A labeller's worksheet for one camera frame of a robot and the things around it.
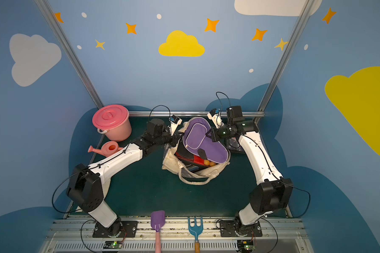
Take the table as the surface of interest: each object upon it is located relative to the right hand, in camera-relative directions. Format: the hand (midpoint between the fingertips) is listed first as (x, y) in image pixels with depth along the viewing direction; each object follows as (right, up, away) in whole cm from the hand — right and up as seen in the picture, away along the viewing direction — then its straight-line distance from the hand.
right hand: (210, 132), depth 80 cm
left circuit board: (-46, -52, -8) cm, 70 cm away
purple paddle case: (-8, -3, +1) cm, 9 cm away
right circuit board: (+15, -53, -8) cm, 55 cm away
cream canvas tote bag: (-20, -16, -1) cm, 25 cm away
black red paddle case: (-14, -12, +3) cm, 19 cm away
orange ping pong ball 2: (+1, -17, +4) cm, 17 cm away
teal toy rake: (-8, -47, -6) cm, 48 cm away
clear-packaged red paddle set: (+19, -8, +25) cm, 33 cm away
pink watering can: (-58, -9, +11) cm, 60 cm away
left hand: (-13, 0, +2) cm, 13 cm away
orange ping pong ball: (-2, -16, +4) cm, 17 cm away
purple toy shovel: (-27, -44, -2) cm, 52 cm away
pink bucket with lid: (-57, +8, +16) cm, 60 cm away
